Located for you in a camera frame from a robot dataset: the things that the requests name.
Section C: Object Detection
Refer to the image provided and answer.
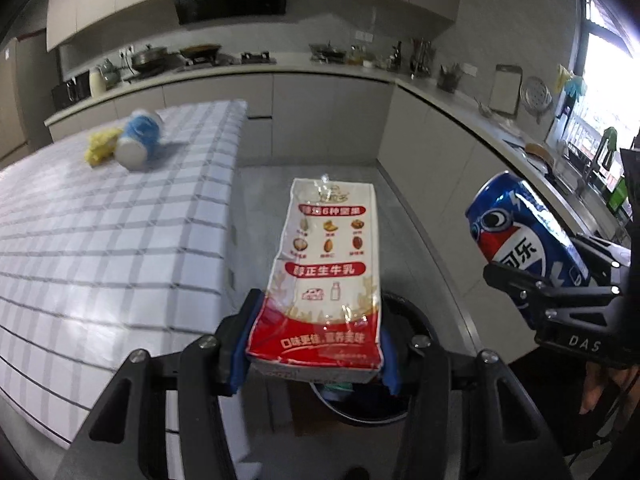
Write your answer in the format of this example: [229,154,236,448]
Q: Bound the red white milk carton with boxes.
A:
[245,174,387,387]

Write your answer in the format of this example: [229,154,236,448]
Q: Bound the kitchen counter cabinets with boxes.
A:
[44,55,640,321]

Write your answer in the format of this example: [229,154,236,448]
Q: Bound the person's right hand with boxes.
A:
[579,361,640,417]

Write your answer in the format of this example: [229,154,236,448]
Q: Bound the round steel steamer tray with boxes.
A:
[519,75,554,112]

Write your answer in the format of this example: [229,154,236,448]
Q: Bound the wok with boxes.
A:
[178,43,222,60]

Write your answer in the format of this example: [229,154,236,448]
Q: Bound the blue soda can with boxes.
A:
[465,170,597,332]

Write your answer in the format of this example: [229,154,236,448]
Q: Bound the white cutting board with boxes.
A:
[488,63,524,117]

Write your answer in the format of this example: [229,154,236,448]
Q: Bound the blue white paper cup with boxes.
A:
[114,108,164,171]

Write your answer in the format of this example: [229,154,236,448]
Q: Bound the beige refrigerator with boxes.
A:
[0,35,51,161]

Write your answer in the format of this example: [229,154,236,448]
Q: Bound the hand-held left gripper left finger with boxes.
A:
[52,287,264,480]

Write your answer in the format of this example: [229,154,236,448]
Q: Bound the steel pot with lid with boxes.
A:
[130,44,171,73]

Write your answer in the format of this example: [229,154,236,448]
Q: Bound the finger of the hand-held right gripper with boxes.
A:
[482,264,623,303]
[564,231,632,273]

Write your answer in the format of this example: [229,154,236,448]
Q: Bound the utensil holder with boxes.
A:
[437,64,462,94]

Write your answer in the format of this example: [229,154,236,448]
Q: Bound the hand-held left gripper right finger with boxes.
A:
[379,332,577,480]

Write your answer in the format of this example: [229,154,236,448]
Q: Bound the black trash bin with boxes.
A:
[309,290,437,429]

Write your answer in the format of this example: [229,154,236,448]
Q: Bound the grey kettle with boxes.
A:
[100,57,122,87]

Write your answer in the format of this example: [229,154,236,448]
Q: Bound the gas stove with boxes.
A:
[181,51,277,69]

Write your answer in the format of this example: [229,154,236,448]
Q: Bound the black microwave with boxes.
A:
[51,77,92,110]

